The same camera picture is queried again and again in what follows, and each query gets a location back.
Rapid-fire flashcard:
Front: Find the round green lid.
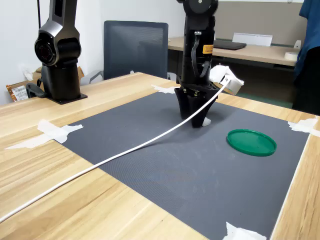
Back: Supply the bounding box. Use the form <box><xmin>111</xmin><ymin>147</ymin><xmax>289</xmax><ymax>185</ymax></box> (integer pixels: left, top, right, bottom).
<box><xmin>226</xmin><ymin>128</ymin><xmax>278</xmax><ymax>158</ymax></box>

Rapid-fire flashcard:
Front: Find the white tape piece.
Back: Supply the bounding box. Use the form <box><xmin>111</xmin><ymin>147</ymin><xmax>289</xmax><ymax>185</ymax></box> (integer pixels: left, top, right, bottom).
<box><xmin>151</xmin><ymin>84</ymin><xmax>178</xmax><ymax>95</ymax></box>
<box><xmin>4</xmin><ymin>119</ymin><xmax>84</xmax><ymax>151</ymax></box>
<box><xmin>287</xmin><ymin>117</ymin><xmax>320</xmax><ymax>138</ymax></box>
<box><xmin>222</xmin><ymin>221</ymin><xmax>267</xmax><ymax>240</ymax></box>

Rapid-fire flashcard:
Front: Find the black laptop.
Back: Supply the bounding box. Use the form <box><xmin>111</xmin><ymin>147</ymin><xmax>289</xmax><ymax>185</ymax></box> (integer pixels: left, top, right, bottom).
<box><xmin>213</xmin><ymin>39</ymin><xmax>248</xmax><ymax>51</ymax></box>

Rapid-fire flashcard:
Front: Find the dark grey mat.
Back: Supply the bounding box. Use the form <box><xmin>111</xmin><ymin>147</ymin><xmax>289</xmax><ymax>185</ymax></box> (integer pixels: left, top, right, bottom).
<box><xmin>59</xmin><ymin>91</ymin><xmax>311</xmax><ymax>240</ymax></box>

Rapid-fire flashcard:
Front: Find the dark grey office chair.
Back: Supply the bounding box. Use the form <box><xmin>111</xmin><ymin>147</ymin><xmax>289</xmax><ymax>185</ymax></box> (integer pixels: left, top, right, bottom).
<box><xmin>89</xmin><ymin>20</ymin><xmax>180</xmax><ymax>85</ymax></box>

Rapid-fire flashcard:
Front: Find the beige background desk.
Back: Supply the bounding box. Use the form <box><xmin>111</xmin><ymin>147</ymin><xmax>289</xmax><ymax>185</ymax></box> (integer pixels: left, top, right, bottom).
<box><xmin>167</xmin><ymin>36</ymin><xmax>302</xmax><ymax>106</ymax></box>

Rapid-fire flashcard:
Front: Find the grey-brown partition panel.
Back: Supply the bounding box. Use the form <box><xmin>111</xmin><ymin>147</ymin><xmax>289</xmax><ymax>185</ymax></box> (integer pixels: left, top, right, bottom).
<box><xmin>214</xmin><ymin>1</ymin><xmax>309</xmax><ymax>49</ymax></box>

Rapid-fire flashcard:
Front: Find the person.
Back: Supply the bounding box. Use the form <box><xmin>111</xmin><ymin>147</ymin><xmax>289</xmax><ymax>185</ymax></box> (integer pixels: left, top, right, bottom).
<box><xmin>291</xmin><ymin>0</ymin><xmax>320</xmax><ymax>116</ymax></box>

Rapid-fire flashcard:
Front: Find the black table clamp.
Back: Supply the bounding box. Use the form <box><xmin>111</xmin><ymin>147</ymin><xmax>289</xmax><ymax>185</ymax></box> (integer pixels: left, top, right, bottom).
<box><xmin>25</xmin><ymin>83</ymin><xmax>48</xmax><ymax>99</ymax></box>

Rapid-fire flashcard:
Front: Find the brown package with label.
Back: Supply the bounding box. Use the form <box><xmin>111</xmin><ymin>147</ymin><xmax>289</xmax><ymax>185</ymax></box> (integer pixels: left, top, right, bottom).
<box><xmin>5</xmin><ymin>83</ymin><xmax>28</xmax><ymax>103</ymax></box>

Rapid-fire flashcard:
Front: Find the silver cable duct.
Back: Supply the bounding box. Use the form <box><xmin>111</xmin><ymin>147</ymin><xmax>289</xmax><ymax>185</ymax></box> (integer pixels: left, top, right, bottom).
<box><xmin>231</xmin><ymin>32</ymin><xmax>273</xmax><ymax>47</ymax></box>

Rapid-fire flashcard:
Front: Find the white camera cable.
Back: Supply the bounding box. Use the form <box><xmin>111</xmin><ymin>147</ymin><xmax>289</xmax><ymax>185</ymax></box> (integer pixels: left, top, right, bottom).
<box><xmin>0</xmin><ymin>76</ymin><xmax>232</xmax><ymax>224</ymax></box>

